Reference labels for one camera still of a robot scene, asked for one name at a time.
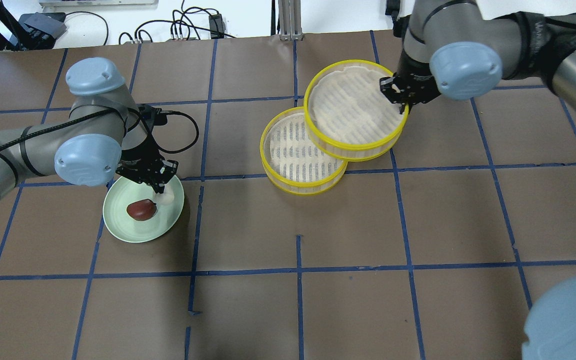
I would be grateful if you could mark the aluminium frame post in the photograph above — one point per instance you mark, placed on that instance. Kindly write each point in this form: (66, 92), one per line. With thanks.
(290, 20)

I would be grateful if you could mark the yellow bamboo steamer layer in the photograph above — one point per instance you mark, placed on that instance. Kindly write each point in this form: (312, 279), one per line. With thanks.
(293, 162)
(346, 114)

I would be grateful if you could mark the light green round plate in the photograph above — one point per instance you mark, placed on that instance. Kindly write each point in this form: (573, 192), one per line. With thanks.
(118, 223)

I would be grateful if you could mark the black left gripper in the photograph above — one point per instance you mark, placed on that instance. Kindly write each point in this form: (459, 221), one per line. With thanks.
(138, 166)

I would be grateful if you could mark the brown half-moon bun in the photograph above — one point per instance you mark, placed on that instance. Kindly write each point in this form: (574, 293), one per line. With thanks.
(142, 210)

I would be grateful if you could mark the white half-moon bun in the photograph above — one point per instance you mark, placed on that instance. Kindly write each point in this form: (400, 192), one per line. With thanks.
(167, 197)

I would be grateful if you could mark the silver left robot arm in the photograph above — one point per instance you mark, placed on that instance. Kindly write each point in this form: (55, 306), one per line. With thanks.
(106, 133)

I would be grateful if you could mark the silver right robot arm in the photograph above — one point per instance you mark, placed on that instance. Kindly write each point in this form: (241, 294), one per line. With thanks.
(449, 49)

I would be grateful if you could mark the black power adapter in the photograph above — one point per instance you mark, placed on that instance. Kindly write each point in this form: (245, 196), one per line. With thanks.
(216, 26)

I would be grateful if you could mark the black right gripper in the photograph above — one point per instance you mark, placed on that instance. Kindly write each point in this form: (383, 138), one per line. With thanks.
(416, 82)

